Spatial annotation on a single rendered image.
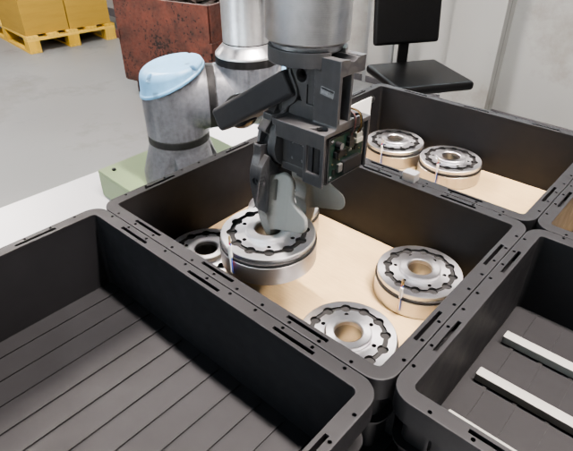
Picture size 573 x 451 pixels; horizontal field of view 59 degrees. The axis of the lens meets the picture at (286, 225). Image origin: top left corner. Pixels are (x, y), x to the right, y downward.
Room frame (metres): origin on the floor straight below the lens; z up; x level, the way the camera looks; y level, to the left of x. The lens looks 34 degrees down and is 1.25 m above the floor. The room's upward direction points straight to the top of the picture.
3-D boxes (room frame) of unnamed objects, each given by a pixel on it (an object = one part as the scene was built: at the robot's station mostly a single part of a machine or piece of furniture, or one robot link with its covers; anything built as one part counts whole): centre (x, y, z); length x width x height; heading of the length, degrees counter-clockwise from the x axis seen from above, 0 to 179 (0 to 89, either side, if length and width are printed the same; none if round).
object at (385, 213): (0.50, -0.03, 0.87); 0.40 x 0.30 x 0.11; 48
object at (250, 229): (0.45, 0.02, 0.94); 0.05 x 0.05 x 0.01
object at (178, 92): (0.91, 0.20, 0.92); 0.13 x 0.12 x 0.14; 102
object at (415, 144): (0.85, -0.20, 0.86); 0.10 x 0.10 x 0.01
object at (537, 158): (0.72, -0.23, 0.87); 0.40 x 0.30 x 0.11; 48
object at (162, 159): (0.91, 0.21, 0.81); 0.15 x 0.15 x 0.10
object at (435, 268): (0.48, -0.16, 0.86); 0.05 x 0.05 x 0.01
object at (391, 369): (0.50, -0.03, 0.92); 0.40 x 0.30 x 0.02; 48
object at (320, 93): (0.46, -0.02, 1.07); 0.09 x 0.08 x 0.12; 48
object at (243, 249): (0.45, 0.02, 0.94); 0.10 x 0.10 x 0.01
